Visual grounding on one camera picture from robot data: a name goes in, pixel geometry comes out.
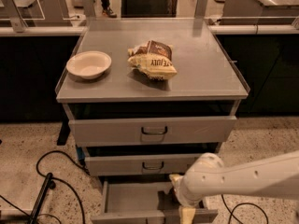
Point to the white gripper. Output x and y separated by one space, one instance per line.
186 192

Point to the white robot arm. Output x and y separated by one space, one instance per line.
276 177

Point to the grey middle drawer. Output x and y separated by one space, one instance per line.
144 164

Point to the grey drawer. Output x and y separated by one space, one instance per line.
138 199
154 131
144 164

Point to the grey bottom drawer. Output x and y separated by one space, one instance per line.
138 199

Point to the grey top drawer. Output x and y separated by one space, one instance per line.
154 131

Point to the grey drawer cabinet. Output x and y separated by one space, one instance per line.
170 95

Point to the metal counter background right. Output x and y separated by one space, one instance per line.
262 12

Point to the black power strip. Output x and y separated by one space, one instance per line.
40 199

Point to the yellow brown chip bag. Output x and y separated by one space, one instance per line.
153 59

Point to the white bowl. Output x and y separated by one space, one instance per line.
89 64

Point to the person in background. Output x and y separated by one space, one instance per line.
107 11

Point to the clear acrylic barrier panel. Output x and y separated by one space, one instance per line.
20 16

